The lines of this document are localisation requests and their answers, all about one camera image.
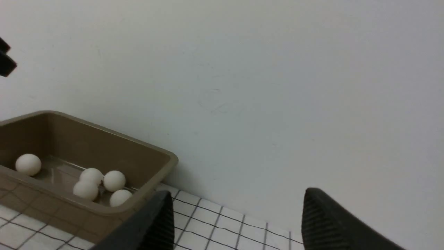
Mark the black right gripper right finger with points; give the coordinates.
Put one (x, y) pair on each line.
(326, 225)

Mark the olive green plastic bin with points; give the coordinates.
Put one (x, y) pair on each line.
(67, 145)

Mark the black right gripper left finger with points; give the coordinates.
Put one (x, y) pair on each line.
(151, 228)

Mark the white checkered tablecloth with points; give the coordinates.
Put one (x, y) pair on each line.
(199, 224)

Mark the white ping-pong ball front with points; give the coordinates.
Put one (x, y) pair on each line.
(86, 189)

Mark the white ping-pong ball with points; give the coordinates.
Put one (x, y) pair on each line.
(91, 175)
(86, 189)
(119, 197)
(114, 181)

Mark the white ping-pong ball marked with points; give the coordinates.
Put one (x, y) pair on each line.
(28, 164)

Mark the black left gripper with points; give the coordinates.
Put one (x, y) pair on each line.
(7, 64)

